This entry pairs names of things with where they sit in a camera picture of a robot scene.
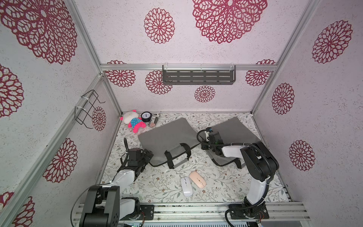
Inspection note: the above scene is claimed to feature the black round gauge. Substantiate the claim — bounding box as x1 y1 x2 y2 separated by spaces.
141 112 152 123

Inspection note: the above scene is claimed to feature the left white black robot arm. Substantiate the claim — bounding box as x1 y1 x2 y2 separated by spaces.
78 139 154 227

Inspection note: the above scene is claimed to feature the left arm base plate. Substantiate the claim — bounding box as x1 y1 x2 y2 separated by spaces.
121 205 155 221

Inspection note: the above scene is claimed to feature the pink computer mouse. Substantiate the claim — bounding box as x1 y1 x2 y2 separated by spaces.
189 171 207 189

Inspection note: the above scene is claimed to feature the small striped tool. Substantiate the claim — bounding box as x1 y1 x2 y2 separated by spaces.
148 113 160 128

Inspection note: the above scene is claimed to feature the grey metal wall shelf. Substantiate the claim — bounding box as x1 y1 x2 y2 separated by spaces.
162 65 236 85

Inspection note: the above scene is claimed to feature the black wire wall rack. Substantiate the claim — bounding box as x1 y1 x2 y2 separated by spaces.
74 89 105 130

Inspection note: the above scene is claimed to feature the aluminium front rail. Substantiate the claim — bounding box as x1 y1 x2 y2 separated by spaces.
72 201 311 223

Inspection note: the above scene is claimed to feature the pink white plush toy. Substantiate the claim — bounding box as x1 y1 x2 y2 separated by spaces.
120 110 147 133

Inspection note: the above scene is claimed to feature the grey laptop bag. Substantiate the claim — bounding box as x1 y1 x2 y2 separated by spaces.
206 117 260 169
138 118 199 169

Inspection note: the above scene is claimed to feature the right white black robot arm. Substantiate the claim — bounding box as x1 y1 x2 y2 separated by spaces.
197 127 279 227

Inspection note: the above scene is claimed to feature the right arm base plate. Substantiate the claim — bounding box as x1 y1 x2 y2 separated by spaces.
228 202 269 219

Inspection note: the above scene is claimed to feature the white computer mouse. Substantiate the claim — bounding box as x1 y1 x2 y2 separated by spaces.
181 176 193 197

